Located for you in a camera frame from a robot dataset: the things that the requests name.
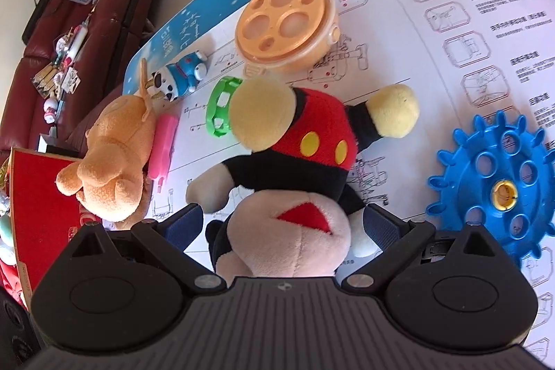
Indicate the red box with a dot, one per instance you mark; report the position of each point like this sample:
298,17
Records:
43,196

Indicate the pink plastic toy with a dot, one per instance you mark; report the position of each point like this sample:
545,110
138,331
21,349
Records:
164,144

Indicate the mouse plush toy red shorts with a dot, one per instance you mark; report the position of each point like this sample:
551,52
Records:
316,123

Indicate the black bag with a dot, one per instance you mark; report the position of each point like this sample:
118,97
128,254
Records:
40,10

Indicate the spotted dog toy blue shirt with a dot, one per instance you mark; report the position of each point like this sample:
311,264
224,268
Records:
182,73

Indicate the dark red leather sofa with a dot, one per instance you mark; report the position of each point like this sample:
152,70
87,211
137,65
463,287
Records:
43,92

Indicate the pile of small toys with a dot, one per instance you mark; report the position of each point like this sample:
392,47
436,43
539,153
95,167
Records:
60,66

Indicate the white instruction sheet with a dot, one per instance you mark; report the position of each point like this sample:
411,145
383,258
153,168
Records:
433,49

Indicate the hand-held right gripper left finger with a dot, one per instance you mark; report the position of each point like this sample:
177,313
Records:
184,225

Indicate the blue plastic gear toy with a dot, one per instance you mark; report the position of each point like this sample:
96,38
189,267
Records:
477,179

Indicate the orange container with holed lid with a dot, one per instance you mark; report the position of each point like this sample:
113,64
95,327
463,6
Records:
286,23

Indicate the green plastic basket cup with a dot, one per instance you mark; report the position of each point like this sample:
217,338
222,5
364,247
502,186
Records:
217,105

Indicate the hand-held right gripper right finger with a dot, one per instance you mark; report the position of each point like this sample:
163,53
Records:
383,228

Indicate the orange bear plush toy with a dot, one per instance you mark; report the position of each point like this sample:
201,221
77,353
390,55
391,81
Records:
112,162

